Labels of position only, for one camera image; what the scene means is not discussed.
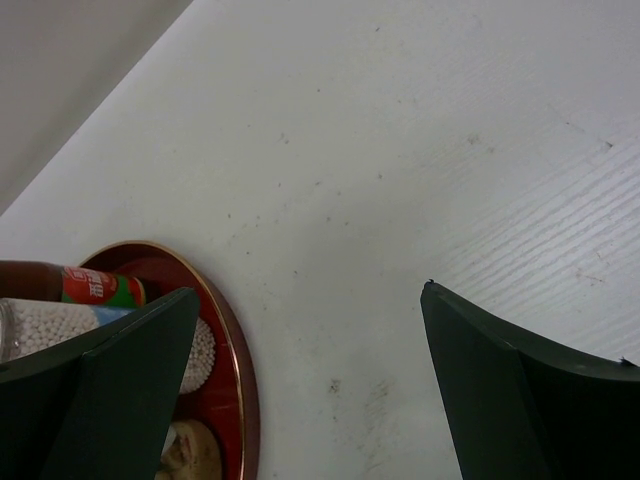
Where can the red round tray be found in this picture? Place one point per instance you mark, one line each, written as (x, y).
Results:
(228, 402)

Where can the white bead jar blue label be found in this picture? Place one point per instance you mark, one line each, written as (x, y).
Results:
(29, 326)

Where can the sauce bottle green label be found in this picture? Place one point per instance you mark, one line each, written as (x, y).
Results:
(40, 281)

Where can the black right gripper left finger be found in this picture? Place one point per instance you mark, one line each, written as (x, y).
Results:
(99, 405)

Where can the black-lid seasoning jar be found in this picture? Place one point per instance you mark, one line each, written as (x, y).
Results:
(191, 451)

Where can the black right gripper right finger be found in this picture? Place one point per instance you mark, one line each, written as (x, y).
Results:
(522, 406)

